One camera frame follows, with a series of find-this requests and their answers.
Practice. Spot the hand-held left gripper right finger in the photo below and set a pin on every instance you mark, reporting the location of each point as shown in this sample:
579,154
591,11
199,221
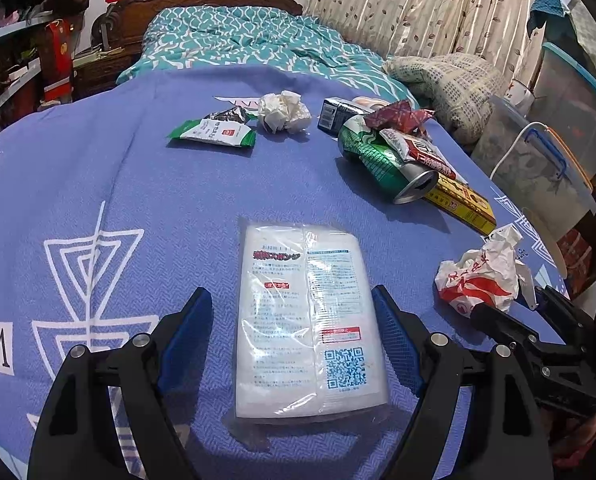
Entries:
395,332

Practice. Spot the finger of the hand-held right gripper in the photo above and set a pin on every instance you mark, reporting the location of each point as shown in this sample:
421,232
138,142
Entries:
562,305
497,322

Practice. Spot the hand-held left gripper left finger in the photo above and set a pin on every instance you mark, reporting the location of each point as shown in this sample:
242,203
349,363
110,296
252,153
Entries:
190,332

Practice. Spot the white red plastic bag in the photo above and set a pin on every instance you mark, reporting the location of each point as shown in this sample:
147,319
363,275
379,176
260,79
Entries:
482,280

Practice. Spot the white packaged sponge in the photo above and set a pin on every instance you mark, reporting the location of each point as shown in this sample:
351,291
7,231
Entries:
303,320

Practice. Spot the red patterned box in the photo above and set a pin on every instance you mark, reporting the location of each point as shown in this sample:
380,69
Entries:
575,260

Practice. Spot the yellow flat box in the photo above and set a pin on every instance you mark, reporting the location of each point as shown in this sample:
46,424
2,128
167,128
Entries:
465,205

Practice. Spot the blue printed blanket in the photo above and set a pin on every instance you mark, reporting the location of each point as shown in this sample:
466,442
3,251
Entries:
128,200

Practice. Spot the crushed green can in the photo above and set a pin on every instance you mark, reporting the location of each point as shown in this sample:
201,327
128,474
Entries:
382,160

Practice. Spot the red white snack wrapper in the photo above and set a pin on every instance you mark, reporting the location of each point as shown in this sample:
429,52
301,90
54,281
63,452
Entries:
420,152

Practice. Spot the green white snack packet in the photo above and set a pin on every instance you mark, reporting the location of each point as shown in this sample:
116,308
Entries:
213,132

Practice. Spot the large storage bin blue lid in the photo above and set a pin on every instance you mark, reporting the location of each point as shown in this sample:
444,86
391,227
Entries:
572,95

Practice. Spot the dark red crumpled wrapper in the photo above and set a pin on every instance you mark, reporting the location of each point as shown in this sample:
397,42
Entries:
395,115

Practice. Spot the dark shiny wrapper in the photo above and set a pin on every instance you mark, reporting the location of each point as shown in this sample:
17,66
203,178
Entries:
228,115

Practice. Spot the dark blue small box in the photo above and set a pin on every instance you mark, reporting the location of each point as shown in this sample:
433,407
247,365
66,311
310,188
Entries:
334,115

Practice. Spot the white printed paper strip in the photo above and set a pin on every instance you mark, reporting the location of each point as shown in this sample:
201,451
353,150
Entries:
235,102

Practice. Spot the crumpled white tissue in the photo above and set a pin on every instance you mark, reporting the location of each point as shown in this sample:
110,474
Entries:
284,111

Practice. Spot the grey patterned pillow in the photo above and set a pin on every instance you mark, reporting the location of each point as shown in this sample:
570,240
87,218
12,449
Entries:
447,85

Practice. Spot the dark wooden nightstand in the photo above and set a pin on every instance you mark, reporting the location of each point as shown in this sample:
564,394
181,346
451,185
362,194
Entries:
103,72

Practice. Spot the teal cloth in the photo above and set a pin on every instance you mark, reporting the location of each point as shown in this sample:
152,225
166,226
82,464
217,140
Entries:
550,5

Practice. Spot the teal patterned quilt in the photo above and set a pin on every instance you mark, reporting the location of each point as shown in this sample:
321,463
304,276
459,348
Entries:
238,35

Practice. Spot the red gift bag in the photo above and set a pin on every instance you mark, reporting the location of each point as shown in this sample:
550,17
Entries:
59,60

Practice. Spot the beige leaf-print curtain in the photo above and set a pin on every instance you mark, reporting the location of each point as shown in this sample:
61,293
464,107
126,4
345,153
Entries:
417,5

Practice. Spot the grey wall shelf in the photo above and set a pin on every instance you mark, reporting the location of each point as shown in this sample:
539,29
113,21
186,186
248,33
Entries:
13,77

